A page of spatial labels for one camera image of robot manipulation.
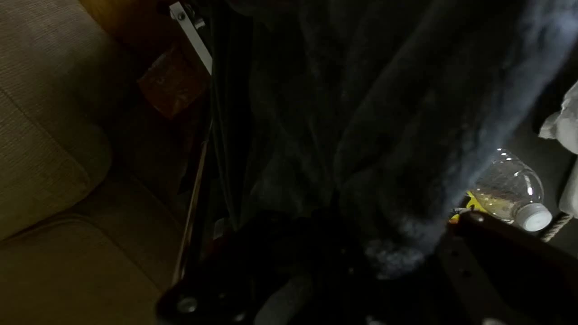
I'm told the clear plastic water bottle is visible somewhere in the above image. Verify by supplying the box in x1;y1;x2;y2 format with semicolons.
468;146;554;234

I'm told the chrome clothes rack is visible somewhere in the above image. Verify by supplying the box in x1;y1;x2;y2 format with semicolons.
168;0;254;287

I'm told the dark grey robe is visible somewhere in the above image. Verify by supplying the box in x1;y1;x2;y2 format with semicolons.
224;0;578;281

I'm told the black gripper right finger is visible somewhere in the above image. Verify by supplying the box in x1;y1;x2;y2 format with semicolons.
435;209;578;325

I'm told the white crumpled bag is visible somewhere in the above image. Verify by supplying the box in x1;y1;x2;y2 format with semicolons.
536;79;578;220

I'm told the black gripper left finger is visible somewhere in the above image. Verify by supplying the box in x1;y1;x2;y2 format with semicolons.
153;207;363;325

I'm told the brown fabric sofa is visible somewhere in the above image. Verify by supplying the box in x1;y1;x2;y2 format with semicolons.
0;0;209;325

